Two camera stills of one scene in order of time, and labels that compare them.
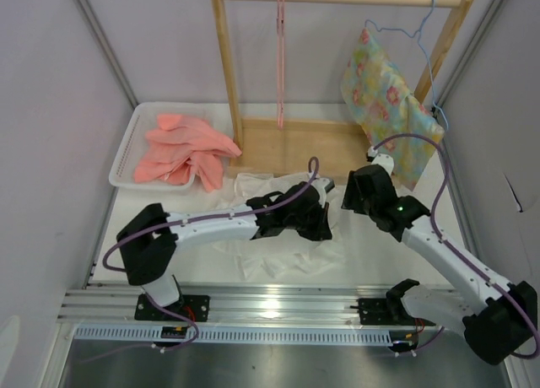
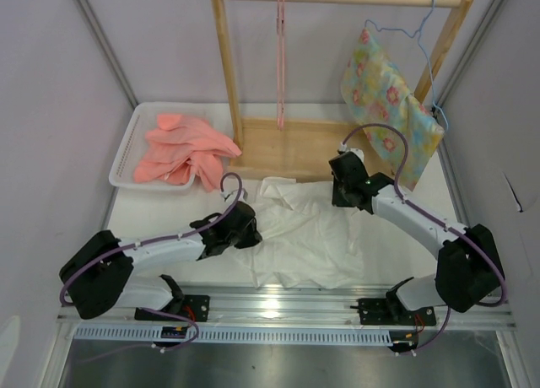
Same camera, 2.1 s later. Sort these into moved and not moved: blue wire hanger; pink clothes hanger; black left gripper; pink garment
Moved: black left gripper
Not moved: pink garment; blue wire hanger; pink clothes hanger
